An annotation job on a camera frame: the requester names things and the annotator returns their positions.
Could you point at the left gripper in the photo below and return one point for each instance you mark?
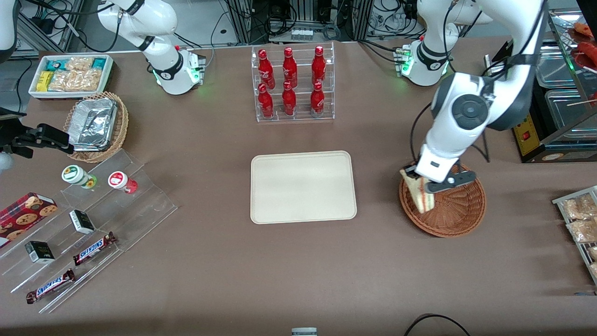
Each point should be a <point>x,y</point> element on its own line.
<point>411,168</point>

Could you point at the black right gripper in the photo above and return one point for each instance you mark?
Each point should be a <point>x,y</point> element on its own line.
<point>24,139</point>

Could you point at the triangular sandwich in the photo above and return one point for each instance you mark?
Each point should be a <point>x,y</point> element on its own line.
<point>419,196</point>

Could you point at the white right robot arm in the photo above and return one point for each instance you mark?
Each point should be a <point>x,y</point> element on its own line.
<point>163,56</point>

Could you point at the round brown wicker basket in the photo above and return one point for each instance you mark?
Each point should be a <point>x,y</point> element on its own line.
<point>459,210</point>

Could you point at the oval tan wicker basket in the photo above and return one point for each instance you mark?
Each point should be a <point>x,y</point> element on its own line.
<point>120,130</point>

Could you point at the beige rectangular tray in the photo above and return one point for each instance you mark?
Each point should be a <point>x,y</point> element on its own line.
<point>303,186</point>

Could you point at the aluminium foil container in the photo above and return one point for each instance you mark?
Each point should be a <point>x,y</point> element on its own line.
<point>93,123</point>

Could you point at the green label snack cup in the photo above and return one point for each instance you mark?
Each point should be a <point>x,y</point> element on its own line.
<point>77,175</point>

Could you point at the white rectangular snack bin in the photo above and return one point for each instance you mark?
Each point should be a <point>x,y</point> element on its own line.
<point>37,92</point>

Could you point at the yellow snack packet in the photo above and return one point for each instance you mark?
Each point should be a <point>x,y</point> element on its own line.
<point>44,80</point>

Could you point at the clear bag of crackers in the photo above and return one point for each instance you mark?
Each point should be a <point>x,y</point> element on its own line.
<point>77,80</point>
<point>79,63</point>

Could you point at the teal snack packet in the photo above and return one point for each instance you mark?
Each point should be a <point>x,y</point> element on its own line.
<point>99,62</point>
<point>54,65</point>

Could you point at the red label snack cup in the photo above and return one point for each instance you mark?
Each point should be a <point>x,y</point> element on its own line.
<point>120,181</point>

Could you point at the red plaid cookie box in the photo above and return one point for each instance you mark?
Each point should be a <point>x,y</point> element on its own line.
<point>23,214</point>

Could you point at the small black box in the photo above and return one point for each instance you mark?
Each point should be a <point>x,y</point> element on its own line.
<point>82,221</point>
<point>39,252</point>

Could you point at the clear acrylic stepped display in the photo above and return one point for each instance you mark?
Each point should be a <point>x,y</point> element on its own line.
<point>140,210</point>

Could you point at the Snickers chocolate bar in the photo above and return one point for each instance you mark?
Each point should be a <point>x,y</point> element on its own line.
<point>93,248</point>
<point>50,285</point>

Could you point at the red cola bottle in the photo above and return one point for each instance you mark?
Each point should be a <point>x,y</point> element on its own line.
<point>289,69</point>
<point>318,67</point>
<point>265,70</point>
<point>317,100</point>
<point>266,103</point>
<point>289,101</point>

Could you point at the black food warmer case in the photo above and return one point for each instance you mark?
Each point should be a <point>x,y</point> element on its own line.
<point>529,135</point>

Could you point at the clear acrylic bottle rack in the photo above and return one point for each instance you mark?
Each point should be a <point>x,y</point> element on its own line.
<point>301,116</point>

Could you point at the large steel food pan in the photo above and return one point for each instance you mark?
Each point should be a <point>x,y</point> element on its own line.
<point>566,116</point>

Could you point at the clear bag of snacks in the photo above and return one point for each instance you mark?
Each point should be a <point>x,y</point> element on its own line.
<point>583,230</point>
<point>577,208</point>
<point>593,269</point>
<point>593,252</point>

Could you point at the small steel food pan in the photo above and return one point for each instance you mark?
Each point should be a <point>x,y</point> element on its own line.
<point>555,70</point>

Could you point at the white power strip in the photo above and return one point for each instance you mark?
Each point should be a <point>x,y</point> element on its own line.
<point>301,33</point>

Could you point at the small grey device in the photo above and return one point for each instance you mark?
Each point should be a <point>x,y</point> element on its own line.
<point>304,332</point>

